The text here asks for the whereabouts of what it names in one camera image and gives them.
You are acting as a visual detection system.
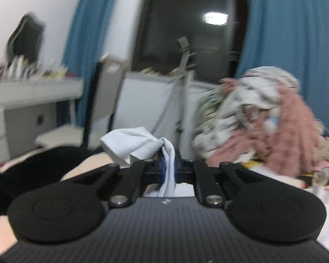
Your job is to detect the white t-shirt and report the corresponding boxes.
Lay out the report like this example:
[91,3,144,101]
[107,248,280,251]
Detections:
[100,127,176,197]

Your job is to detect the striped fleece bed blanket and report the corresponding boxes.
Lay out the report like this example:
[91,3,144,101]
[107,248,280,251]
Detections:
[0,146,329,257]

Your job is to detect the grey white hoodie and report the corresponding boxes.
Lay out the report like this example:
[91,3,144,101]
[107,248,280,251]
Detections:
[192,66,301,159]

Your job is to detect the grey black chair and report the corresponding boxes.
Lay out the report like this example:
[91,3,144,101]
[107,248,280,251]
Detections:
[35,54,128,149]

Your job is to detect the pink fluffy blanket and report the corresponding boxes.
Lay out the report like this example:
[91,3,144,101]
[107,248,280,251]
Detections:
[206,84,320,176]

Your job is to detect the silver tripod with phone holder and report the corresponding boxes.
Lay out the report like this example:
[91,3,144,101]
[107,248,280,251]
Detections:
[150,36,197,159]

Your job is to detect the pale green garment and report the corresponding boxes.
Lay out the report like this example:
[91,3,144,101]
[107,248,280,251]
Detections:
[315,120,329,181]

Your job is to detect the white dressing table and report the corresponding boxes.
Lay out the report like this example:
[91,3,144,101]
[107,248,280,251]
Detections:
[0,78,84,164]

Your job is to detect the left blue curtain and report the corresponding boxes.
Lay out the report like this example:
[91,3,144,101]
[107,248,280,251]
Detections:
[62,0,116,126]

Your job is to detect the blue curtain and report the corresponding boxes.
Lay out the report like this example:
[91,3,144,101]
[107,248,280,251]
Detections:
[62,0,116,126]
[235,0,329,130]

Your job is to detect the cosmetic bottles on table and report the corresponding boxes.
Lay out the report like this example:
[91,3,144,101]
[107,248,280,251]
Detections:
[0,55,77,82]

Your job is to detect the dark window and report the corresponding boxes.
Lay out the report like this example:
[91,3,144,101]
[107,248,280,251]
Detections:
[132,0,248,83]

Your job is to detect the right blue curtain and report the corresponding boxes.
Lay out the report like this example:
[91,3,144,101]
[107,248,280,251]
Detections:
[235,0,329,130]

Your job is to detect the wavy frame mirror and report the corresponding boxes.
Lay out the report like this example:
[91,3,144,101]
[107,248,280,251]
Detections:
[6,12,46,64]

